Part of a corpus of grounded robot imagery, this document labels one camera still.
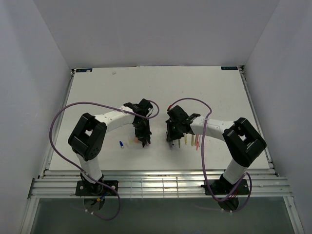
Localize right blue corner label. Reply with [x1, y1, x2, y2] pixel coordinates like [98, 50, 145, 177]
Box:
[221, 66, 238, 71]

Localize yellow highlighter pen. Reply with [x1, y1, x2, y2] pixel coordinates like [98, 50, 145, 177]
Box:
[191, 135, 195, 146]

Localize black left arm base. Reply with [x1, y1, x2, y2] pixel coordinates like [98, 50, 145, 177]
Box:
[75, 180, 116, 197]

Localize left blue corner label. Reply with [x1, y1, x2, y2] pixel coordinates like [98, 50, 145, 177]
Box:
[76, 68, 93, 73]

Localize yellow gel pen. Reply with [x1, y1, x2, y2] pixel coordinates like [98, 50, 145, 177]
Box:
[184, 134, 188, 145]

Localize red gel pen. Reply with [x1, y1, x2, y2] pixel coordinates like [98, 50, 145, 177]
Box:
[196, 135, 201, 150]

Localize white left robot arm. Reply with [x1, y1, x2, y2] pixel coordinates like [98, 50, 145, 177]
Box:
[68, 99, 153, 195]

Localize aluminium front frame rails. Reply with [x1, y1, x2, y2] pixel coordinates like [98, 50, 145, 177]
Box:
[28, 169, 293, 198]

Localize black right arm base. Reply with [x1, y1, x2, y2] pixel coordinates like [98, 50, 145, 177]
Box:
[208, 179, 249, 195]

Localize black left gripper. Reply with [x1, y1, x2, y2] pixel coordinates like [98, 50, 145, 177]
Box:
[133, 118, 152, 144]

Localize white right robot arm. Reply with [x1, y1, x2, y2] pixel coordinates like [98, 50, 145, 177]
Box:
[166, 105, 267, 194]

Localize blue corner label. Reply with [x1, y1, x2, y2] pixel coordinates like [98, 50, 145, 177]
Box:
[76, 68, 93, 73]
[221, 66, 238, 71]

